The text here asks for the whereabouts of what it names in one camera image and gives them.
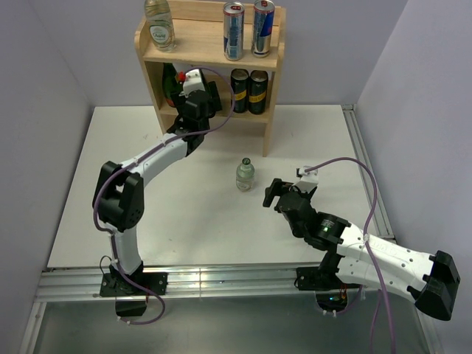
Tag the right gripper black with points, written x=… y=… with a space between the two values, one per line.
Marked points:
x=276 y=188

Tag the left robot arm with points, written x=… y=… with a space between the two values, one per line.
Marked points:
x=119 y=198

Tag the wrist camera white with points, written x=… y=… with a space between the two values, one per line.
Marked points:
x=308 y=179
x=191 y=81

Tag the right black yellow can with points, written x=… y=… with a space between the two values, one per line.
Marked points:
x=258 y=85

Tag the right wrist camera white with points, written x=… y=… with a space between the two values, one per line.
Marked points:
x=308 y=179

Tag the clear bottle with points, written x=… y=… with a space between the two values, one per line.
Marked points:
x=160 y=20
x=245 y=174

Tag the black yellow can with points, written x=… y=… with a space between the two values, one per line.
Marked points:
x=240 y=86
x=258 y=85

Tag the green Perrier bottle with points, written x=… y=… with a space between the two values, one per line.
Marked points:
x=170 y=83

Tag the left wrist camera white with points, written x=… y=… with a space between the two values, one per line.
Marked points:
x=191 y=81

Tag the aluminium front rail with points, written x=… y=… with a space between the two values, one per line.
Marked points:
x=83 y=284

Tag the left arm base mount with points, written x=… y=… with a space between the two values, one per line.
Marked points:
x=132 y=293

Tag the wooden two-tier shelf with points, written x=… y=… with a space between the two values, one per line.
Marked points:
x=199 y=42

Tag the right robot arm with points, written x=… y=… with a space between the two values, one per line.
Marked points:
x=429 y=281

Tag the left black yellow can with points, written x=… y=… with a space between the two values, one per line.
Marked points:
x=240 y=86

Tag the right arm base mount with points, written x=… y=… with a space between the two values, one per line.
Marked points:
x=332 y=295

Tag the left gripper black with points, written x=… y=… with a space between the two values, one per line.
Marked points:
x=214 y=96

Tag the Red Bull can front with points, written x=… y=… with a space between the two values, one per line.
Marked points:
x=233 y=26

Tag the red bull can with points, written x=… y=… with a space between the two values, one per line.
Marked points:
x=262 y=27
x=233 y=26

